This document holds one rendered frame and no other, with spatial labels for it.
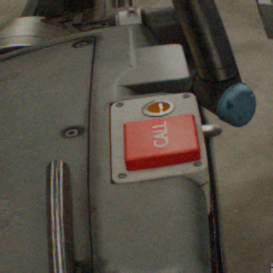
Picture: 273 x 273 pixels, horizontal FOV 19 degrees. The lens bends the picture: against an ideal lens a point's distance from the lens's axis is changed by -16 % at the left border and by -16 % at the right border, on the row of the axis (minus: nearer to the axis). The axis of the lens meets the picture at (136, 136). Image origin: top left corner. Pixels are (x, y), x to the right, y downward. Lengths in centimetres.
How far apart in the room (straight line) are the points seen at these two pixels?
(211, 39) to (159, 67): 44
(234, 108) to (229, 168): 170
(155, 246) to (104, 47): 37
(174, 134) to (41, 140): 13
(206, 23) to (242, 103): 16
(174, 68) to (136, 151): 17
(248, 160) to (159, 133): 234
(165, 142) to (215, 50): 61
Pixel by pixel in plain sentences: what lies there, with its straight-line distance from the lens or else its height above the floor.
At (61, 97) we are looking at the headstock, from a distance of 88.
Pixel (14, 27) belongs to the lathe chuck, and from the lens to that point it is 121.
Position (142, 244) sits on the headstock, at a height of 125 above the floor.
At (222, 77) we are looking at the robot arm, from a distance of 137.
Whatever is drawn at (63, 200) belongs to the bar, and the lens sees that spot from 69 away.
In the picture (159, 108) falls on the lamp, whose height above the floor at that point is 126.
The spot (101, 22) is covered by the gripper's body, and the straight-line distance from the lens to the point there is 151.
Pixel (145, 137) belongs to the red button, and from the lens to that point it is 76.
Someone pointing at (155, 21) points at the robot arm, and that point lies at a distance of 146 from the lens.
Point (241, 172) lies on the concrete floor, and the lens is 304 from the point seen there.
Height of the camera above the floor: 164
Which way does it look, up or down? 29 degrees down
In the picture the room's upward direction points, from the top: 10 degrees counter-clockwise
